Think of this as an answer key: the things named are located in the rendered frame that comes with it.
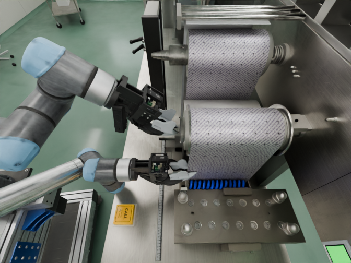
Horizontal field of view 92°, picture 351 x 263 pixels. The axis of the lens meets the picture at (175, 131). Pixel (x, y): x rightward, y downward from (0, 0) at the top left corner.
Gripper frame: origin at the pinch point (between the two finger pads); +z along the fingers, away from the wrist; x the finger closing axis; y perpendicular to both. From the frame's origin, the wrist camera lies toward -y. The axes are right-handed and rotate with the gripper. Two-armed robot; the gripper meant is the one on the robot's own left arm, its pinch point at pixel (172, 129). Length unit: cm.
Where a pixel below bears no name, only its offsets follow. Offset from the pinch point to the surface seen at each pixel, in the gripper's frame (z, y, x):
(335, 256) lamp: 31.5, 18.6, -30.8
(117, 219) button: 3.4, -37.4, -19.4
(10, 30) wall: -190, -315, 359
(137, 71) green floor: 32, -134, 213
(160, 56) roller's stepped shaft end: -9.6, 5.6, 22.6
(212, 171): 19.2, -1.9, -7.6
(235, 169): 23.2, 4.2, -7.7
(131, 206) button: 6.9, -34.4, -14.6
